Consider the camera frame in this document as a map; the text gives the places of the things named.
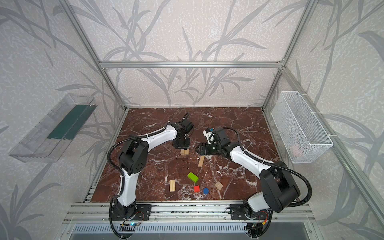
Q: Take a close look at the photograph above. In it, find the plain wood block three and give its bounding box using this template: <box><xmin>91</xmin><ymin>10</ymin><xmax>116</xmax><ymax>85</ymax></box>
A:
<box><xmin>198</xmin><ymin>156</ymin><xmax>205</xmax><ymax>168</ymax></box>

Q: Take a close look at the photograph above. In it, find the green block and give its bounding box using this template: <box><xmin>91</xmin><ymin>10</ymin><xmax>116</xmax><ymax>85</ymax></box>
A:
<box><xmin>187</xmin><ymin>172</ymin><xmax>199</xmax><ymax>184</ymax></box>

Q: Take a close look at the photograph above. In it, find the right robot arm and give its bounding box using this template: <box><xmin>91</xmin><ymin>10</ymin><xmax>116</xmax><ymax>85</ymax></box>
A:
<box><xmin>196</xmin><ymin>127</ymin><xmax>313</xmax><ymax>219</ymax></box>

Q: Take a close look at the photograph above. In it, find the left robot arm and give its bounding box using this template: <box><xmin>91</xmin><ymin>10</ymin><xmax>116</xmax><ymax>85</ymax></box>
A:
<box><xmin>107</xmin><ymin>117</ymin><xmax>194</xmax><ymax>213</ymax></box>

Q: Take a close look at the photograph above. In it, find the wide striped wood block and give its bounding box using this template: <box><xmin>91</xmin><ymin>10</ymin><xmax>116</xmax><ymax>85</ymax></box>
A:
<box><xmin>169</xmin><ymin>180</ymin><xmax>176</xmax><ymax>193</ymax></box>

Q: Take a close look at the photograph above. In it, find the red cube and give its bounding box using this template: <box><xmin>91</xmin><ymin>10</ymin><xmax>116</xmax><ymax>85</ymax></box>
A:
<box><xmin>194</xmin><ymin>186</ymin><xmax>201</xmax><ymax>193</ymax></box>

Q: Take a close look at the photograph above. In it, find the small wood cube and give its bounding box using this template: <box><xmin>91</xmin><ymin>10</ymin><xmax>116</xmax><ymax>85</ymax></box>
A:
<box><xmin>215</xmin><ymin>182</ymin><xmax>223</xmax><ymax>191</ymax></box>

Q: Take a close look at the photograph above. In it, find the pink object in basket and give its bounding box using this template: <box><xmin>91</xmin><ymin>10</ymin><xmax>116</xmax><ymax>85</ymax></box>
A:
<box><xmin>290</xmin><ymin>145</ymin><xmax>304</xmax><ymax>158</ymax></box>

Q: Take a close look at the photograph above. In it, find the clear plastic bin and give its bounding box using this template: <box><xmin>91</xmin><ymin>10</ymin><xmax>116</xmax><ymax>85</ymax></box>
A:
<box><xmin>9</xmin><ymin>94</ymin><xmax>97</xmax><ymax>163</ymax></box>

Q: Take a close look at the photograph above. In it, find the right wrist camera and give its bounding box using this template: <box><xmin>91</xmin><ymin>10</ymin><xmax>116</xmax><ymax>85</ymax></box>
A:
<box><xmin>203</xmin><ymin>128</ymin><xmax>215</xmax><ymax>144</ymax></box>

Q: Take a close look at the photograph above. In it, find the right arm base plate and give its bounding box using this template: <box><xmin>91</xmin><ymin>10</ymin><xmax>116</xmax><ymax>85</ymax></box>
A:
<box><xmin>229</xmin><ymin>204</ymin><xmax>270</xmax><ymax>221</ymax></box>

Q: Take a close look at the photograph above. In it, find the aluminium frame crossbar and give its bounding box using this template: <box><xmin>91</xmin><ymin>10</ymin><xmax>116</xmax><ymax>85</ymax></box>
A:
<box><xmin>99</xmin><ymin>61</ymin><xmax>283</xmax><ymax>69</ymax></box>

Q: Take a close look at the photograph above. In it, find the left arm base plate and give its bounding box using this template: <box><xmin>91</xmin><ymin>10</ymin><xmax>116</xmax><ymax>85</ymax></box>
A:
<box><xmin>109</xmin><ymin>204</ymin><xmax>152</xmax><ymax>221</ymax></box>

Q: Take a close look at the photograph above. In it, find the white wire basket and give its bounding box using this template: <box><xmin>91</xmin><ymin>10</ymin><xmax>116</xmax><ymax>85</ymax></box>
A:
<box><xmin>271</xmin><ymin>91</ymin><xmax>333</xmax><ymax>164</ymax></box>

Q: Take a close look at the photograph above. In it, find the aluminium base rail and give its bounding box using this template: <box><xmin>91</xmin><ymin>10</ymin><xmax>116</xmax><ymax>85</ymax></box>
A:
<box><xmin>63</xmin><ymin>201</ymin><xmax>316</xmax><ymax>224</ymax></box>

